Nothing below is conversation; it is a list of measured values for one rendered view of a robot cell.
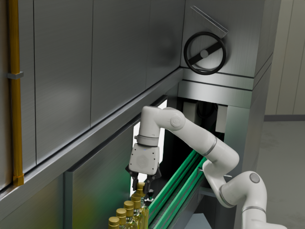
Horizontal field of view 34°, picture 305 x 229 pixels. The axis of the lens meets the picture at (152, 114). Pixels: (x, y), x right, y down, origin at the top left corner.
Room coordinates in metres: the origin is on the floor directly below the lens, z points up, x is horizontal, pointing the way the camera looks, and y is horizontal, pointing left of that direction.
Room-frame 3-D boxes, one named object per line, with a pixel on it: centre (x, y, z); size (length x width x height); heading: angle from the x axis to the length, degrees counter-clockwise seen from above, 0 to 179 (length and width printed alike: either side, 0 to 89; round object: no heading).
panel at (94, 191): (1.79, 0.09, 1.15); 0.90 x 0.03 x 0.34; 161
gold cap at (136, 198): (1.53, 0.04, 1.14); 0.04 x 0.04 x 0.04
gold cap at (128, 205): (1.48, 0.06, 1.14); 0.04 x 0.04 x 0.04
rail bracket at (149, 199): (1.87, 0.01, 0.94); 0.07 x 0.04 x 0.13; 71
